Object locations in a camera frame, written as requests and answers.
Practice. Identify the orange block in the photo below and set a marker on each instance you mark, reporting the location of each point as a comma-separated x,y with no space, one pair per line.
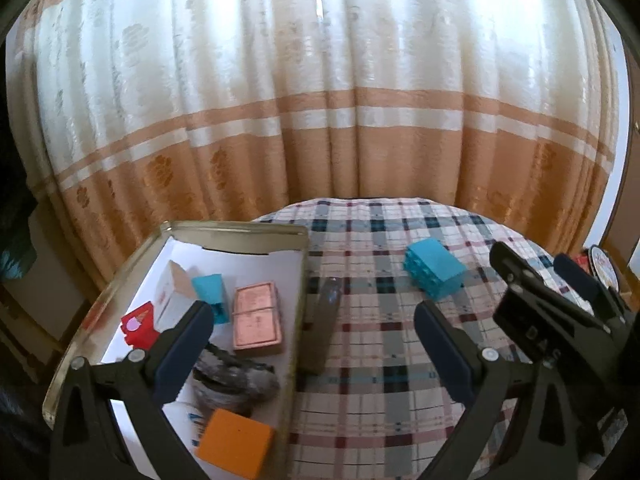
235,442

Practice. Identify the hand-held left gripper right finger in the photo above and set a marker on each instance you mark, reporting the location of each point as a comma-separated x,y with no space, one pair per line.
450,355

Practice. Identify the brown wooden furniture panel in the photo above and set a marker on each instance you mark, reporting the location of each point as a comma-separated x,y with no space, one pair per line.
627,250

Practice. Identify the red block with ice-cream print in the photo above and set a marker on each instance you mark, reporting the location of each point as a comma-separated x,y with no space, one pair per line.
140,331

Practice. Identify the copper-coloured box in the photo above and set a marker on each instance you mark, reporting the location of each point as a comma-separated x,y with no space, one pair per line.
255,320

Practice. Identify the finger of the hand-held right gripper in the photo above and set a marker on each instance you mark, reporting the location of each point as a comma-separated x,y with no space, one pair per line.
580,280
540,320

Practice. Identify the plaid tablecloth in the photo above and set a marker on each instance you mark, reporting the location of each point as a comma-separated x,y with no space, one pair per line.
380,240

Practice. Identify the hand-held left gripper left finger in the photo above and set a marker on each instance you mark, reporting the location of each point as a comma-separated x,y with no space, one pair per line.
175,360

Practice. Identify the rectangular metal tin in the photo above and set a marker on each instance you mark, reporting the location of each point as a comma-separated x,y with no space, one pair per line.
235,237

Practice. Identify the small white bottle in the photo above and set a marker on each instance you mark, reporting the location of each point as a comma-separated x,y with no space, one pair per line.
187,417

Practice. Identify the cream and orange curtain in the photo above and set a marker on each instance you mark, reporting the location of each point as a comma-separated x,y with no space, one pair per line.
300,60

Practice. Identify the small blue block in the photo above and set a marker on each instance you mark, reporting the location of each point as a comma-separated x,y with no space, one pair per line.
210,290

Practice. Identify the white paper tin liner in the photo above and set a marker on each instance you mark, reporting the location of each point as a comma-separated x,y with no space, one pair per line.
200,260

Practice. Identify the large blue block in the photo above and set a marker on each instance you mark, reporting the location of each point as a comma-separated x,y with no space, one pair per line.
437,265

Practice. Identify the grey stone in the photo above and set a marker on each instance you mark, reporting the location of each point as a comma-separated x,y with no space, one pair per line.
235,380

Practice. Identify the white and beige box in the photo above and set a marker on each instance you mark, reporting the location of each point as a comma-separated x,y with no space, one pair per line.
172,295

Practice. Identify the grey bar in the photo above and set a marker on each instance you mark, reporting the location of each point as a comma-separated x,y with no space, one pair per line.
322,330

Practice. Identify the round white printed lid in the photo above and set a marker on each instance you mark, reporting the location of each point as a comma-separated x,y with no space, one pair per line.
602,265

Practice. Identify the brown wooden cabinet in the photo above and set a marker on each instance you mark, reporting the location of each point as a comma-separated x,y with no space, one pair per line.
55,280

